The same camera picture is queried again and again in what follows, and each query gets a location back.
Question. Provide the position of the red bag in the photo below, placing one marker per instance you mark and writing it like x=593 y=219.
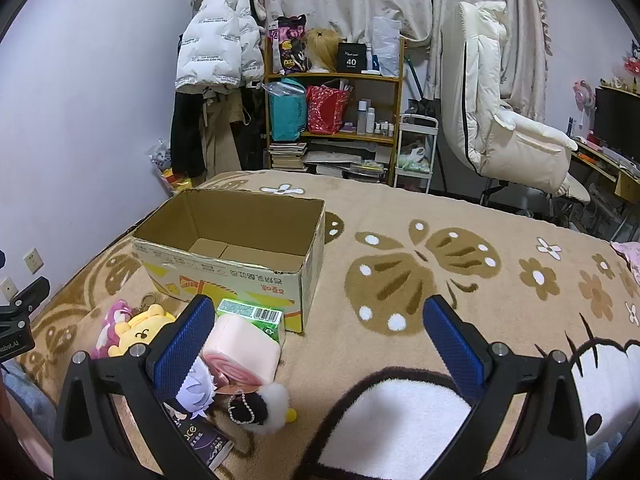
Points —
x=325 y=110

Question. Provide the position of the dark purple packet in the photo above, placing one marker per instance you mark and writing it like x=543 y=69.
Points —
x=205 y=440

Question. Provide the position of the white wall socket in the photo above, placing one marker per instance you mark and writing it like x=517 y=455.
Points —
x=7 y=287
x=34 y=260

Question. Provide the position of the blonde wig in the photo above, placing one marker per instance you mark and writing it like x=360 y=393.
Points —
x=322 y=45

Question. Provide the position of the white-haired doll plush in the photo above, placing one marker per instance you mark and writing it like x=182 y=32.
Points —
x=196 y=385

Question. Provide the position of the white puffer jacket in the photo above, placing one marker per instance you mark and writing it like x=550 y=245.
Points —
x=215 y=35

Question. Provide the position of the pink desk fan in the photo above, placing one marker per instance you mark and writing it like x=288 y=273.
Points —
x=585 y=94

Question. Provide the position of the dark hanging clothes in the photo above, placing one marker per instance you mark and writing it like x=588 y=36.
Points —
x=252 y=130

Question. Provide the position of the cardboard box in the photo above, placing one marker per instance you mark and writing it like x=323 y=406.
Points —
x=225 y=272

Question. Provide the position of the beige printed blanket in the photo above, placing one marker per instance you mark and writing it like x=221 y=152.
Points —
x=400 y=220

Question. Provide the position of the pink dark figurine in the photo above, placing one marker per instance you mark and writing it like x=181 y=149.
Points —
x=632 y=62

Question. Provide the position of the pile of papers and books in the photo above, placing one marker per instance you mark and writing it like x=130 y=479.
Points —
x=345 y=165

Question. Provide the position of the teal bag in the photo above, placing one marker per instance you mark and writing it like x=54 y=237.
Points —
x=287 y=115

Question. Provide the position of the black coat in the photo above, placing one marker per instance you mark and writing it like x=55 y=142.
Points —
x=187 y=135

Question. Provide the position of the cream padded chair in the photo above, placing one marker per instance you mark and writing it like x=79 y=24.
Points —
x=480 y=85

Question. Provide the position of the row of cosmetic bottles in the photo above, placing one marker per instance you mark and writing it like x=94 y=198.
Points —
x=362 y=117

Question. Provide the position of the stack of books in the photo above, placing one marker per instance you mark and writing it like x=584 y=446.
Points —
x=287 y=157

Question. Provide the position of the fluffy black white duck plush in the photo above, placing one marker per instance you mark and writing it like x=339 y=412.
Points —
x=270 y=405

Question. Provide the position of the pink cloth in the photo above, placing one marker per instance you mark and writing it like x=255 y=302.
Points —
x=630 y=255

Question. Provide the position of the blue cloth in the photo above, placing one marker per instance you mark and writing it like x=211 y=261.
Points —
x=25 y=400

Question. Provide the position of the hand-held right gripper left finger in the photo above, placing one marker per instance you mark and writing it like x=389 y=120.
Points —
x=182 y=347

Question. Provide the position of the pink bear plush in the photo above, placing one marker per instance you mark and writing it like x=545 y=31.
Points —
x=114 y=317

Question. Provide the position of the wooden desk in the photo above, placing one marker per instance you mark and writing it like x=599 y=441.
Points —
x=595 y=157

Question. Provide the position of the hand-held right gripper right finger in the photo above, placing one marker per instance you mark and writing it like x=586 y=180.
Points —
x=455 y=347

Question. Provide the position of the plastic bag of toys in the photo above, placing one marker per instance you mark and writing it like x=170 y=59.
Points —
x=167 y=170

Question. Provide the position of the wooden shelf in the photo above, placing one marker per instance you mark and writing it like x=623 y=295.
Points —
x=335 y=78

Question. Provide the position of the white plastic bag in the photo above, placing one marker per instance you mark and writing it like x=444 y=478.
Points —
x=385 y=45

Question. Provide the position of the cream plush toy piece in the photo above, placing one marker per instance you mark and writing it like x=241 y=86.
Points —
x=245 y=347

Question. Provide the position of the beige coat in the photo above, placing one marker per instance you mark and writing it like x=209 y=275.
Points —
x=220 y=140

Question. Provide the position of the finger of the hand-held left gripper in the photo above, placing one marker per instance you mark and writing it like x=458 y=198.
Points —
x=32 y=295

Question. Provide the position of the black box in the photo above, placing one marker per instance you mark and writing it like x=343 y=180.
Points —
x=352 y=57

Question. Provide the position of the white trolley cart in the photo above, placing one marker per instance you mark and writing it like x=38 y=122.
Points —
x=414 y=170

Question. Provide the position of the pink black printed bag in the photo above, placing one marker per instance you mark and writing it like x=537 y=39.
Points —
x=290 y=45

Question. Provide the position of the black monitor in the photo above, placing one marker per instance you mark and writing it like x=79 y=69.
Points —
x=617 y=120

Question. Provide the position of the clear plastic bag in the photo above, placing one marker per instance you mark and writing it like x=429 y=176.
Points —
x=282 y=89

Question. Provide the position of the white green bag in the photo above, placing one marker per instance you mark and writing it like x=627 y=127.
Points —
x=412 y=157

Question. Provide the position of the yellow bear plush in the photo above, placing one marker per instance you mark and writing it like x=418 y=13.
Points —
x=140 y=331

